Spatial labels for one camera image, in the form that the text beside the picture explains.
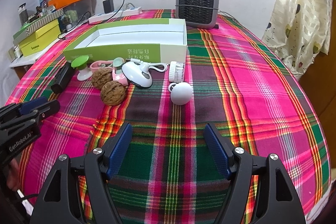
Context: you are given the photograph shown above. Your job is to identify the black rectangular device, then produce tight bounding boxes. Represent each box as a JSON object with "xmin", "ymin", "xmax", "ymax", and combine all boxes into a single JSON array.
[{"xmin": 51, "ymin": 62, "xmax": 75, "ymax": 94}]

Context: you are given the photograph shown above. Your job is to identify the green cap white stand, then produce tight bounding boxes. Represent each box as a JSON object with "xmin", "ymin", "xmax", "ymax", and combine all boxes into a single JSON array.
[{"xmin": 71, "ymin": 55, "xmax": 93, "ymax": 81}]

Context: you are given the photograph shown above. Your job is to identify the brown walnut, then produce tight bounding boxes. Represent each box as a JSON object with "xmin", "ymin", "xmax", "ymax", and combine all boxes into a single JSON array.
[
  {"xmin": 91, "ymin": 68, "xmax": 112, "ymax": 90},
  {"xmin": 100, "ymin": 81, "xmax": 126, "ymax": 106}
]

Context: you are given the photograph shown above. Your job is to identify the pink green earphone case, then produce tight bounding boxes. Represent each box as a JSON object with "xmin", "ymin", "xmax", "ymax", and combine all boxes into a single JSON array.
[{"xmin": 112, "ymin": 57, "xmax": 129, "ymax": 86}]

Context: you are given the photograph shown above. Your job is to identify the white grey handheld device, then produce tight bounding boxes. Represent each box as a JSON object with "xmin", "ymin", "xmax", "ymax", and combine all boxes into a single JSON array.
[{"xmin": 122, "ymin": 61, "xmax": 153, "ymax": 88}]

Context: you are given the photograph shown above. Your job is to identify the white usb cable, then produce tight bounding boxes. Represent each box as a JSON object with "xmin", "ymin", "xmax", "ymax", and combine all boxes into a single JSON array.
[{"xmin": 126, "ymin": 57, "xmax": 169, "ymax": 73}]

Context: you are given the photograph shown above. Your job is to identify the white ball gadget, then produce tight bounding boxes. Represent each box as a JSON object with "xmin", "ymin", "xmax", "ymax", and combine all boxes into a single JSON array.
[{"xmin": 168, "ymin": 82, "xmax": 193, "ymax": 106}]

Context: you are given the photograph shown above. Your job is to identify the yellow shoe box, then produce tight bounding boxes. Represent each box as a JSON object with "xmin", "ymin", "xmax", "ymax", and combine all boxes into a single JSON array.
[{"xmin": 18, "ymin": 19, "xmax": 60, "ymax": 57}]

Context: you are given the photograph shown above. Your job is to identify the striped grey box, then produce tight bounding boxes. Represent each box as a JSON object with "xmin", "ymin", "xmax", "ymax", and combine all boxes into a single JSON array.
[{"xmin": 13, "ymin": 9, "xmax": 64, "ymax": 46}]

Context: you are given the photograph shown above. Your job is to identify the glass jar black lid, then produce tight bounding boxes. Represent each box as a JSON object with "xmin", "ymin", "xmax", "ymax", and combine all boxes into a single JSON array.
[{"xmin": 18, "ymin": 3, "xmax": 29, "ymax": 26}]

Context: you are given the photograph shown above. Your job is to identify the white blue power strip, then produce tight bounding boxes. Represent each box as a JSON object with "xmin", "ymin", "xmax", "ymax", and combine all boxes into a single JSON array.
[{"xmin": 88, "ymin": 7, "xmax": 142, "ymax": 24}]

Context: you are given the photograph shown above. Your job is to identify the plaid pink green blanket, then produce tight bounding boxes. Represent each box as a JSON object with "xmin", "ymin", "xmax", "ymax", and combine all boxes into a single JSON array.
[{"xmin": 18, "ymin": 16, "xmax": 331, "ymax": 223}]

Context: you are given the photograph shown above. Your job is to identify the black power adapter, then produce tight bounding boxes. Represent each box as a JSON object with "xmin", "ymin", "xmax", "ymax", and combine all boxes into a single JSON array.
[{"xmin": 102, "ymin": 0, "xmax": 114, "ymax": 14}]

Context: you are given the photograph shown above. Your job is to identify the green white cardboard box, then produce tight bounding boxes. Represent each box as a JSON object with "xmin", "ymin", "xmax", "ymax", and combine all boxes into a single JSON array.
[{"xmin": 63, "ymin": 18, "xmax": 187, "ymax": 64}]

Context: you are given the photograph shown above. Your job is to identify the cream patterned curtain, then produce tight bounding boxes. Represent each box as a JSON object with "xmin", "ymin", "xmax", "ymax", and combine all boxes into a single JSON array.
[{"xmin": 262, "ymin": 0, "xmax": 333, "ymax": 79}]

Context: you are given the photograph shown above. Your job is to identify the grey black space heater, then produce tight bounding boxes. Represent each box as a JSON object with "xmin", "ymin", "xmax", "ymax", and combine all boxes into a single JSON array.
[{"xmin": 175, "ymin": 0, "xmax": 219, "ymax": 29}]

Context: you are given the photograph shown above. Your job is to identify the black charger cable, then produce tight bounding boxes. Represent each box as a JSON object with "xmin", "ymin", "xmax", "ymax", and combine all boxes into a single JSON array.
[{"xmin": 57, "ymin": 0, "xmax": 126, "ymax": 41}]

